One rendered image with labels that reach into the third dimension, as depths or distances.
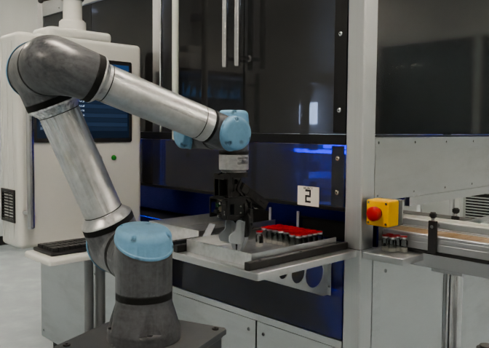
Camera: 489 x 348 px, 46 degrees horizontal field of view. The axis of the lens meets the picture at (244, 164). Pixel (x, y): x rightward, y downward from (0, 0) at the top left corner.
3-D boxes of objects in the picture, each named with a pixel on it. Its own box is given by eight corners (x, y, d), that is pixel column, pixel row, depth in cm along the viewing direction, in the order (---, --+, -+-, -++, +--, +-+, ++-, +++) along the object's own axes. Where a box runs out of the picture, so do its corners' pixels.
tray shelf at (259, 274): (215, 223, 222) (215, 219, 222) (371, 252, 172) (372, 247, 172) (104, 239, 189) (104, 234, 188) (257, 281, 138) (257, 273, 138)
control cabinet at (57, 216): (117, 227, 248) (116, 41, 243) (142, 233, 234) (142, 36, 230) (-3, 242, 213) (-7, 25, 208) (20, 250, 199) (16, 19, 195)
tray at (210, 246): (271, 236, 186) (271, 226, 186) (335, 249, 167) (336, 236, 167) (186, 251, 163) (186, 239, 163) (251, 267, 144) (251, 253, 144)
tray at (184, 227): (224, 220, 218) (224, 211, 218) (275, 229, 200) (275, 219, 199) (148, 231, 195) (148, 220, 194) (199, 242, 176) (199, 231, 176)
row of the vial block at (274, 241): (264, 240, 178) (264, 226, 178) (308, 250, 165) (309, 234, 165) (259, 241, 177) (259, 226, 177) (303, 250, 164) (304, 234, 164)
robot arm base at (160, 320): (153, 356, 111) (153, 304, 110) (91, 342, 117) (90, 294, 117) (193, 331, 124) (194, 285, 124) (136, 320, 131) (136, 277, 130)
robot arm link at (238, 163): (234, 153, 151) (256, 154, 146) (233, 170, 152) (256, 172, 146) (212, 153, 146) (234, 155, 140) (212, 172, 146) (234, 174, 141)
